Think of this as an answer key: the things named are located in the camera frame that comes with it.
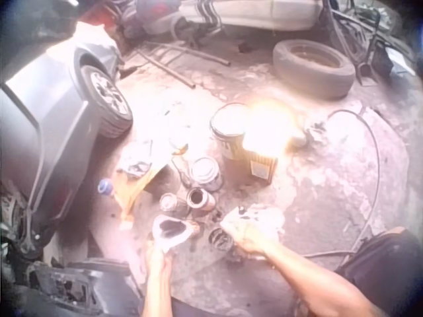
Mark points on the person's right hand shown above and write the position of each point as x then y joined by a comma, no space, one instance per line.
256,246

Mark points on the person's left hand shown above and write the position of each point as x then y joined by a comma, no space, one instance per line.
159,262

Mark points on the person's left fingers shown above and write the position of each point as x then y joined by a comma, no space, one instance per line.
155,251

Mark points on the person's right fingers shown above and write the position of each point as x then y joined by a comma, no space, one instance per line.
246,241

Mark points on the white stained rag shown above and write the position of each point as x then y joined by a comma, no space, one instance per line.
256,219

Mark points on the white paper paint strainer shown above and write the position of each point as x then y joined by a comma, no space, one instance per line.
173,231

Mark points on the black open can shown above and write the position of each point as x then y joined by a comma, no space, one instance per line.
219,241

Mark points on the small can white inside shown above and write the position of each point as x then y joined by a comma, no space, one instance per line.
168,201

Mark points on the small open brown can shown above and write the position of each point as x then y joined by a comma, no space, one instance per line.
206,199

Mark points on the yellow cardboard piece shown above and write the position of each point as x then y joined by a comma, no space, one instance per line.
135,191

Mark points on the medium silver paint can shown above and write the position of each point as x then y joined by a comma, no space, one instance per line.
211,178

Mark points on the yellow rectangular tin can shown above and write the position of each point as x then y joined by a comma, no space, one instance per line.
262,165

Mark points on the bottle with blue cap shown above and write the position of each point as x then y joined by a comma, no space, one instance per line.
105,188

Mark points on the black car bumper part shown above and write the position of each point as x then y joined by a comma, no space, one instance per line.
72,284

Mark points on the crumpled stained paper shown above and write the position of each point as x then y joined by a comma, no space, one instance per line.
135,158

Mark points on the large open paint can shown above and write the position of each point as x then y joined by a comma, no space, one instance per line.
231,138

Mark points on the person's legs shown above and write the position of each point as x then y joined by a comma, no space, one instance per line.
383,264

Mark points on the grey car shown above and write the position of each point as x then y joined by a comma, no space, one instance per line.
49,132

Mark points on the loose black tyre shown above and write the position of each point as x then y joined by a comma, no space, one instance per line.
330,82

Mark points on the metal pipes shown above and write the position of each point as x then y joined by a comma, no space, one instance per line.
185,54

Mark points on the heap of metal clutter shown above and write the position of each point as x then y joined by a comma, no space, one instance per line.
370,49

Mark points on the white car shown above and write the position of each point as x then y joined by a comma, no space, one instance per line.
264,13

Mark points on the heap of cloth and parts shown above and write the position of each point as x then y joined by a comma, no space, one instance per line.
152,20

